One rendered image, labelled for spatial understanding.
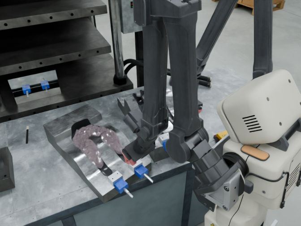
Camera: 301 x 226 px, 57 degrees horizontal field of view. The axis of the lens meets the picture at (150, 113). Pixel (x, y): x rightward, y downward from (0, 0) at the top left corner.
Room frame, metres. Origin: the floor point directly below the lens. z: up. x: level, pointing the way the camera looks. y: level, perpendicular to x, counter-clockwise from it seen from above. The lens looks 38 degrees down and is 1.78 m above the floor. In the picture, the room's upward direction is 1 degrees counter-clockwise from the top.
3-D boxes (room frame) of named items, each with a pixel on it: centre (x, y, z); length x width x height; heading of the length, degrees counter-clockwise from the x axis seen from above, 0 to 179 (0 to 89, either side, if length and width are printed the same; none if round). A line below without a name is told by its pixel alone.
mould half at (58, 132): (0.93, 0.26, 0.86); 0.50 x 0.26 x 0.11; 42
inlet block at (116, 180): (0.70, 0.12, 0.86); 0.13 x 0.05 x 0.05; 42
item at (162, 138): (0.89, -0.08, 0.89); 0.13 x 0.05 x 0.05; 24
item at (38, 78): (1.66, 0.80, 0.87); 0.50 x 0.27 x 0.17; 24
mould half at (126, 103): (1.16, -0.03, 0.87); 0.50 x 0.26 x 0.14; 24
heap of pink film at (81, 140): (0.94, 0.25, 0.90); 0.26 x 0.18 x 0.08; 42
